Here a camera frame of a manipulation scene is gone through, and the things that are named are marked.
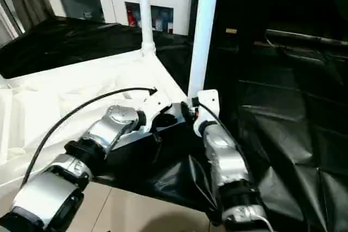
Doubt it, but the white plastic table leg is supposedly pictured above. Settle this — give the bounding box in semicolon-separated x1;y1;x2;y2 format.
137;0;157;56
187;0;221;102

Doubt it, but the white plastic table top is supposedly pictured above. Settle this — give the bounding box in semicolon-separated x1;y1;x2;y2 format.
0;49;197;186

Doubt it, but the black table mat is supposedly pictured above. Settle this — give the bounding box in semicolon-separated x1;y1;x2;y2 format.
0;16;348;230

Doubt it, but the red bottle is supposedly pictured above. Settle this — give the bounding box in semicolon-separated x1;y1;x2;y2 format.
126;5;136;27

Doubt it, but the silver metal rod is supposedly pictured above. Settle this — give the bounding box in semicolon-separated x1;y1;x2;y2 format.
265;29;348;47

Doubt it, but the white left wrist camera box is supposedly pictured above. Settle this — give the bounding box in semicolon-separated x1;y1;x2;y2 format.
137;91;175;133

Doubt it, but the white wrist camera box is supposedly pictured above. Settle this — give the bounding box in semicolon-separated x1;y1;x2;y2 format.
137;91;175;133
195;90;220;128

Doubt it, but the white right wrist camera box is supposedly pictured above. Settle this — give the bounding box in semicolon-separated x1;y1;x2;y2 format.
195;90;220;128

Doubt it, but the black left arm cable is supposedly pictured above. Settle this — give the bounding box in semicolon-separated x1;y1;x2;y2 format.
21;87;158;189

